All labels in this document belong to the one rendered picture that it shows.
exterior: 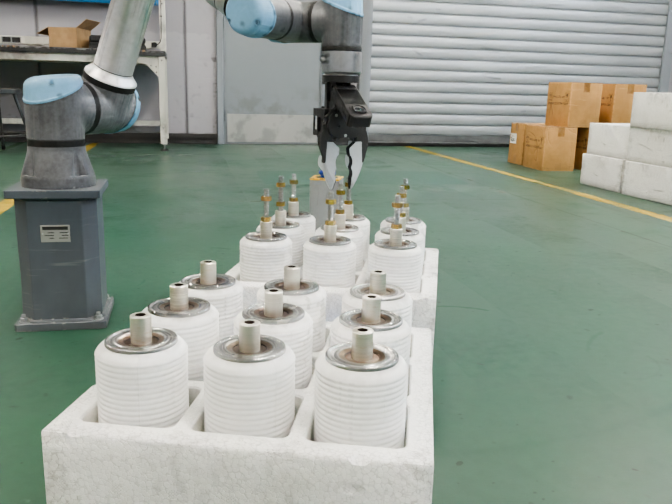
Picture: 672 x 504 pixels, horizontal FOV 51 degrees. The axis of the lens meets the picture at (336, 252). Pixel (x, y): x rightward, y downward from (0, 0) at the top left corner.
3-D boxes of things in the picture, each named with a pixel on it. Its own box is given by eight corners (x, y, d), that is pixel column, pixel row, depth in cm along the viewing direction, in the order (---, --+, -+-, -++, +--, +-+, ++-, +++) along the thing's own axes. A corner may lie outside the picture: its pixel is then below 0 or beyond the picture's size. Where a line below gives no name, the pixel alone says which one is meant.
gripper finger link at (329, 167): (323, 186, 139) (330, 139, 137) (334, 190, 133) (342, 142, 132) (308, 184, 137) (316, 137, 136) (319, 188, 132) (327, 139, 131)
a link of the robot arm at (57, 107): (12, 138, 146) (7, 71, 143) (62, 135, 158) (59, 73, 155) (54, 141, 141) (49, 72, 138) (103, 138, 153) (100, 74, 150)
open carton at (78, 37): (54, 49, 572) (52, 21, 566) (101, 51, 571) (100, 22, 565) (37, 47, 543) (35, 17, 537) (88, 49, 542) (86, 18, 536)
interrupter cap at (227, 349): (203, 363, 70) (203, 356, 70) (224, 337, 77) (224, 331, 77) (277, 368, 69) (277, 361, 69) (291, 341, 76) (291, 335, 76)
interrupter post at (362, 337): (348, 363, 71) (349, 332, 70) (351, 355, 73) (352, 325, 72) (372, 365, 70) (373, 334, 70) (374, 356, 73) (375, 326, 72)
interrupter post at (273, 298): (261, 319, 83) (261, 292, 83) (266, 313, 86) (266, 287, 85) (281, 320, 83) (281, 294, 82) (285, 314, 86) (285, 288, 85)
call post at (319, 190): (306, 307, 169) (309, 179, 162) (312, 299, 176) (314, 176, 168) (335, 309, 168) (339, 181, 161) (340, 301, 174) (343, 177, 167)
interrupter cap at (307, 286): (258, 295, 93) (258, 290, 93) (270, 280, 100) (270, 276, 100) (314, 299, 92) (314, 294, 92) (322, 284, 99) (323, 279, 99)
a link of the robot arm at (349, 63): (368, 52, 129) (327, 50, 125) (367, 77, 130) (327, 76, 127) (352, 53, 135) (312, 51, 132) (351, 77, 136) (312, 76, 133)
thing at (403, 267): (396, 355, 121) (401, 254, 117) (354, 341, 128) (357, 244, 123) (427, 341, 128) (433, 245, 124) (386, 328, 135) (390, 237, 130)
